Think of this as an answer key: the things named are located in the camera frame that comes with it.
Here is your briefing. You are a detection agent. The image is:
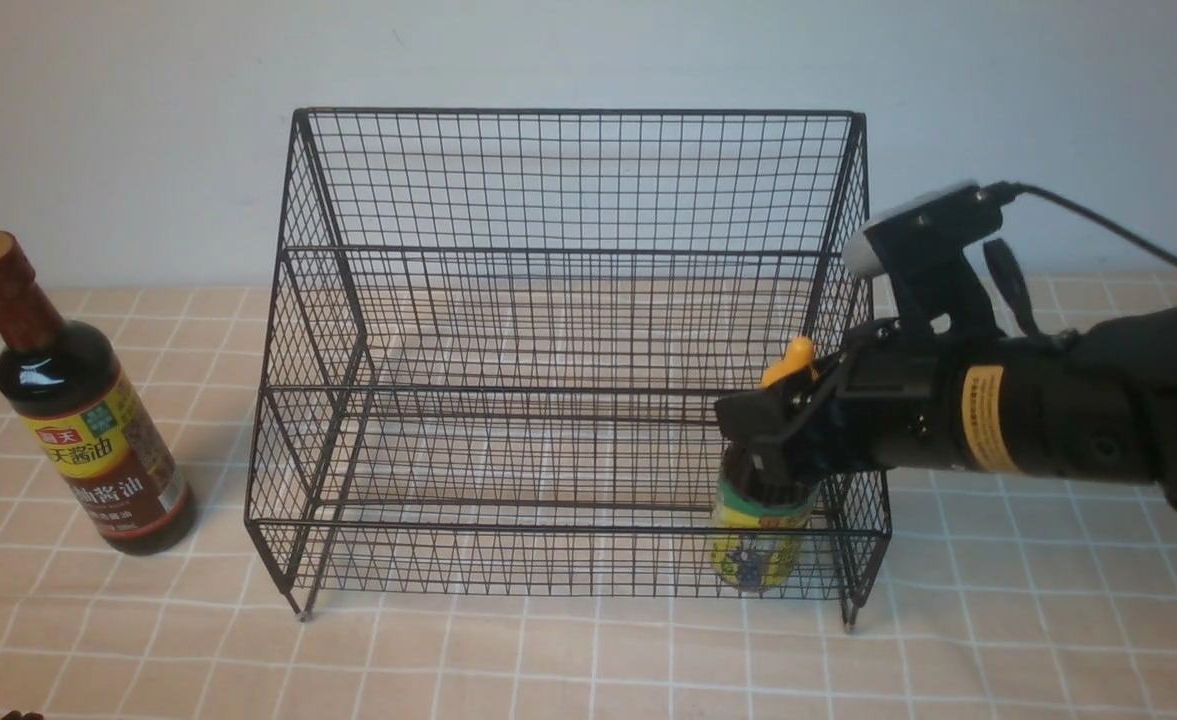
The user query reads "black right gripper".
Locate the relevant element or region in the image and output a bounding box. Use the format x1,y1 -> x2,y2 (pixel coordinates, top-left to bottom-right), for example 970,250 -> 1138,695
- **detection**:
713,320 -> 975,491

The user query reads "yellow-capped seasoning bottle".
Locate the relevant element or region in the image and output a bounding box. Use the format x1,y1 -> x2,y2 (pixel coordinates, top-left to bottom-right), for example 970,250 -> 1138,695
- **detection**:
709,336 -> 818,594

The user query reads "dark soy sauce bottle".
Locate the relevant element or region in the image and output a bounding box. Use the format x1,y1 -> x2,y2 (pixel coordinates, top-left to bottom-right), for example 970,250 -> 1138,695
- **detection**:
0,231 -> 198,556

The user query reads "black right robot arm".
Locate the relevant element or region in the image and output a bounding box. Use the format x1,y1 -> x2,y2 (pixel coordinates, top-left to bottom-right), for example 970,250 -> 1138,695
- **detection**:
714,307 -> 1177,511

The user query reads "checkered beige tablecloth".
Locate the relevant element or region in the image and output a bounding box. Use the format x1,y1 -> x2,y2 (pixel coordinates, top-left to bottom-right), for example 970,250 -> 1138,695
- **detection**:
0,287 -> 1177,719

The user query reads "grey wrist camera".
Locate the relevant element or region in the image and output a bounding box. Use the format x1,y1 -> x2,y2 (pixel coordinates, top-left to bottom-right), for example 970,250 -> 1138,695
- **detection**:
842,181 -> 1004,344

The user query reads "black wire mesh shelf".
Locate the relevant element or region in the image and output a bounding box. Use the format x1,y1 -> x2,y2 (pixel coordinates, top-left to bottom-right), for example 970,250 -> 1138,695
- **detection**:
245,108 -> 891,628

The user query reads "black camera cable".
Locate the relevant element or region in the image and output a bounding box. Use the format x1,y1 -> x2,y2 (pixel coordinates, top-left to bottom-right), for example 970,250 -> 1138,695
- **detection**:
983,181 -> 1177,293

